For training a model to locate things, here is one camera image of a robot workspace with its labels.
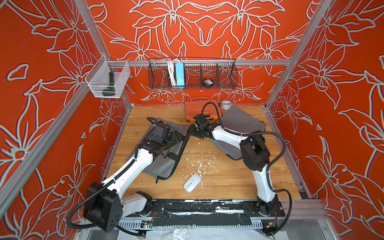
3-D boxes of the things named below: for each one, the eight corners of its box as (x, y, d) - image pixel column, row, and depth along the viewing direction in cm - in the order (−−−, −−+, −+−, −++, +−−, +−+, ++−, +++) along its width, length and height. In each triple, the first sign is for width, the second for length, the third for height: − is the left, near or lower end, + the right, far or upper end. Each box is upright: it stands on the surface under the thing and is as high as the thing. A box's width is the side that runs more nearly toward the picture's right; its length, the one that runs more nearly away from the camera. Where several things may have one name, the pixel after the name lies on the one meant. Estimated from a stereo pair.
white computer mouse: (182, 188, 81) (181, 187, 79) (193, 172, 87) (193, 171, 85) (190, 195, 79) (190, 194, 77) (202, 178, 85) (202, 177, 83)
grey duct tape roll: (221, 109, 119) (222, 106, 116) (220, 103, 123) (220, 100, 121) (231, 109, 119) (232, 106, 116) (230, 103, 123) (230, 100, 121)
